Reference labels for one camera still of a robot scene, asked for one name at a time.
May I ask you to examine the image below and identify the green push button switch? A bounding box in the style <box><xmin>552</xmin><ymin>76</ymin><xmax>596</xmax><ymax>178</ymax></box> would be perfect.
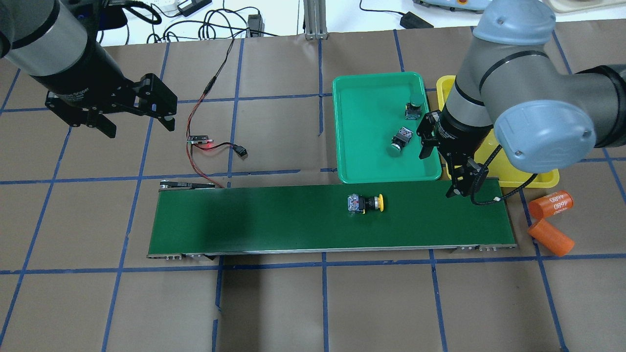
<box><xmin>404</xmin><ymin>102</ymin><xmax>425</xmax><ymax>121</ymax></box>

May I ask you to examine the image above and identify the grey teach pendant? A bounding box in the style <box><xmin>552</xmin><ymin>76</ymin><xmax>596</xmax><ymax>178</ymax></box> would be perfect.
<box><xmin>413</xmin><ymin>0</ymin><xmax>492</xmax><ymax>14</ymax></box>

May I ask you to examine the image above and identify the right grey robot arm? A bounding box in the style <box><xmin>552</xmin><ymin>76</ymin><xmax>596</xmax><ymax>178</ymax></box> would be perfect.
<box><xmin>417</xmin><ymin>0</ymin><xmax>625</xmax><ymax>198</ymax></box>

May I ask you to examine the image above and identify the small sensor circuit board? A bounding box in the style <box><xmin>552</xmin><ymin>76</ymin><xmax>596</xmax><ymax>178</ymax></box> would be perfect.
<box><xmin>186</xmin><ymin>134</ymin><xmax>213</xmax><ymax>145</ymax></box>

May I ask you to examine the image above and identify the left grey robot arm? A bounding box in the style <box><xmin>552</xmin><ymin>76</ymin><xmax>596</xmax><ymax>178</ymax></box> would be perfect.
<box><xmin>1</xmin><ymin>0</ymin><xmax>178</xmax><ymax>138</ymax></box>

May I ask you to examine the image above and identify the green plastic tray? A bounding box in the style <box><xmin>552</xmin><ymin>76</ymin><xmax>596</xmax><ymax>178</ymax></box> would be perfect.
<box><xmin>333</xmin><ymin>71</ymin><xmax>441</xmax><ymax>183</ymax></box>

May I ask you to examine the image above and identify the black cable connector plug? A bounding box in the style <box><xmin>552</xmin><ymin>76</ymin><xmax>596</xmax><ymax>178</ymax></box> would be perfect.
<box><xmin>232</xmin><ymin>145</ymin><xmax>248</xmax><ymax>158</ymax></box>

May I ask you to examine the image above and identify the plain orange cylinder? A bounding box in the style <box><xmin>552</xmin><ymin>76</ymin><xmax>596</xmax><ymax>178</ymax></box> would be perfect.
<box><xmin>527</xmin><ymin>219</ymin><xmax>576</xmax><ymax>258</ymax></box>

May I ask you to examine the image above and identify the red black wire cable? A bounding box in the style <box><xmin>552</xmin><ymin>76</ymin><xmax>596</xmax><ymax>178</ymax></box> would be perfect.
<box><xmin>185</xmin><ymin>38</ymin><xmax>235</xmax><ymax>189</ymax></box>

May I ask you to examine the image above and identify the black power adapter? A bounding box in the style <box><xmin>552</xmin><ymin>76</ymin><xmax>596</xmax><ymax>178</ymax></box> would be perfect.
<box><xmin>400</xmin><ymin>12</ymin><xmax>434</xmax><ymax>29</ymax></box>

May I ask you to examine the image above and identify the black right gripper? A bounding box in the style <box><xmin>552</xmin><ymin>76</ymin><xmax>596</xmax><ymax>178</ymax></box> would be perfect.
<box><xmin>416</xmin><ymin>110</ymin><xmax>492</xmax><ymax>198</ymax></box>

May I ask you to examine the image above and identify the yellow plastic tray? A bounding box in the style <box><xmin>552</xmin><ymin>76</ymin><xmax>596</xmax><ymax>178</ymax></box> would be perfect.
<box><xmin>436</xmin><ymin>75</ymin><xmax>560</xmax><ymax>189</ymax></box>

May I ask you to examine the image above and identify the aluminium frame post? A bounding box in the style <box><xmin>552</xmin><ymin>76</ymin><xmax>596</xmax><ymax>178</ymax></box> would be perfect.
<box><xmin>303</xmin><ymin>0</ymin><xmax>329</xmax><ymax>42</ymax></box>

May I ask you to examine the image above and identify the orange cylinder with 4680 print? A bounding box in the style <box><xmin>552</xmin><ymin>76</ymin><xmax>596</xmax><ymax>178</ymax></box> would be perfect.
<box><xmin>528</xmin><ymin>190</ymin><xmax>575</xmax><ymax>219</ymax></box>

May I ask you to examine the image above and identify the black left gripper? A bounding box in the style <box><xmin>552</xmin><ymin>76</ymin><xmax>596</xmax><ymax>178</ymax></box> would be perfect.
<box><xmin>45</xmin><ymin>46</ymin><xmax>178</xmax><ymax>138</ymax></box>

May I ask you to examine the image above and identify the green conveyor belt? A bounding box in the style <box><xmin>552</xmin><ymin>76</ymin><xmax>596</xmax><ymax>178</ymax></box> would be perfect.
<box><xmin>147</xmin><ymin>180</ymin><xmax>516</xmax><ymax>259</ymax></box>

